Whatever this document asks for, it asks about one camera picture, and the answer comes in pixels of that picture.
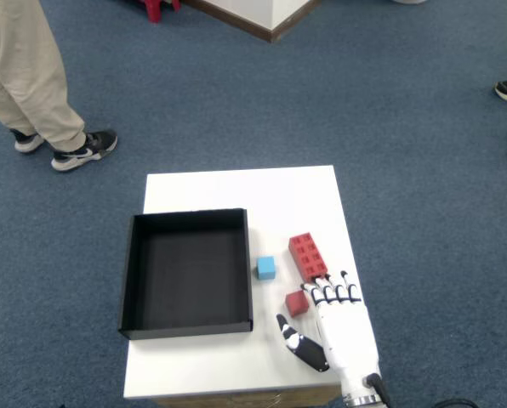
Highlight small red cube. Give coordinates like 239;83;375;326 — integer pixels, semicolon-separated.
285;290;310;319

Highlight black white sneaker with swoosh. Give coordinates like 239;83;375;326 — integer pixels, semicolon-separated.
51;128;119;173

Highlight red brick block with holes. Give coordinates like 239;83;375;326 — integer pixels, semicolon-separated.
288;232;329;284

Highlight beige trousers of person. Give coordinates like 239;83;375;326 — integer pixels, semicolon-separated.
0;0;88;153

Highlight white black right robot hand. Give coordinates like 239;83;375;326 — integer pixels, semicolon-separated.
276;269;385;399

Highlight black open cardboard box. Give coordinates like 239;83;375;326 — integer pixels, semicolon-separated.
117;207;254;341

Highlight small blue cube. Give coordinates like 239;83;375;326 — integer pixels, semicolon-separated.
255;255;277;281

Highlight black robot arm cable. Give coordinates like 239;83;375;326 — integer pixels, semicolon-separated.
363;372;480;408

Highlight white plinth with brown baseboard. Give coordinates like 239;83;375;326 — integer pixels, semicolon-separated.
180;0;322;43

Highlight red stool leg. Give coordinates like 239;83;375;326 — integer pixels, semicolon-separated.
140;0;181;23

